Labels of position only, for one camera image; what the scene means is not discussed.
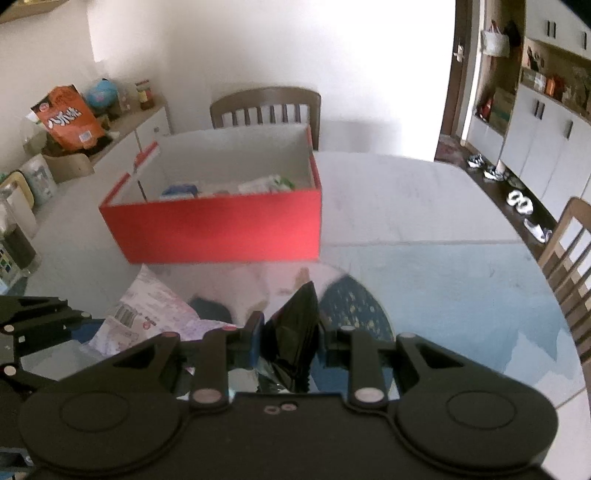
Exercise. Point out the red cardboard box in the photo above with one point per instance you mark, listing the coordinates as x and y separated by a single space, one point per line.
220 225

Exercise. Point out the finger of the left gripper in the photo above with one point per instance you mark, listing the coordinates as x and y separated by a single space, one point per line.
27 315
17 385

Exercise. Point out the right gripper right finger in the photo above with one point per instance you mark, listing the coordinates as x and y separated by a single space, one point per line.
355 352

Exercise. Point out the blue globe toy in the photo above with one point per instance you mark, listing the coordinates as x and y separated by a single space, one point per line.
102 95

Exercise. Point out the blue white snack packet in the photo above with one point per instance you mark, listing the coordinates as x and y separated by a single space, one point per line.
179 192

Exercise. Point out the wooden chair behind box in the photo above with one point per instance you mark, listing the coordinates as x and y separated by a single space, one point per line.
270 105

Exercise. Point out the orange chip bag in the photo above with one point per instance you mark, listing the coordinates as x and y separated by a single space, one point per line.
69 120

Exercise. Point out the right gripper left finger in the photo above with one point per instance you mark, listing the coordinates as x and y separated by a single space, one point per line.
219 352

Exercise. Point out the white hanging tote bag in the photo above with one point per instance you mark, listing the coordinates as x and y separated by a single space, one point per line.
494 43

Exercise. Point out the pink printed snack bag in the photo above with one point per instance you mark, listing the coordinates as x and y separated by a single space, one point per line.
147 309

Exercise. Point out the red lidded sauce jar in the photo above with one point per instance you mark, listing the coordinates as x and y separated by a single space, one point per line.
144 94

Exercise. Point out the black gold snack packet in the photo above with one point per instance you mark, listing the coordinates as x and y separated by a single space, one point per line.
289 341

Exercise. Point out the wooden chair at right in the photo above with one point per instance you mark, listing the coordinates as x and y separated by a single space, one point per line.
565 262

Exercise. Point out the white orange grey snack bag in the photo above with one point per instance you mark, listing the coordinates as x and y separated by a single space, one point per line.
269 184

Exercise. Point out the white side cabinet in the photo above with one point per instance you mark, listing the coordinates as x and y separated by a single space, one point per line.
137 130

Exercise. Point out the white wall cabinet unit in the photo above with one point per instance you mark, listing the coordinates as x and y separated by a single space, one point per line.
532 111

